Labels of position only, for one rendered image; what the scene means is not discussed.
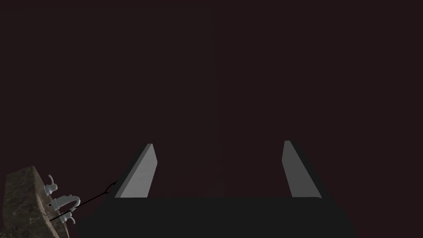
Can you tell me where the brown marble sink counter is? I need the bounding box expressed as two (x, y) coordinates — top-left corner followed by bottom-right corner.
(0, 165), (70, 238)

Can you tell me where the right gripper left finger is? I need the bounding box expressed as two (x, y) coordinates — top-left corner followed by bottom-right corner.
(114, 143), (158, 199)

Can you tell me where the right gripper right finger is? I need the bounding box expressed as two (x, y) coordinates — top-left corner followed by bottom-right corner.
(281, 140), (332, 199)

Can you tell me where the silver faucet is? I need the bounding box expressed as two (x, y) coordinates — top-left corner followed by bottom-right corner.
(43, 174), (81, 225)

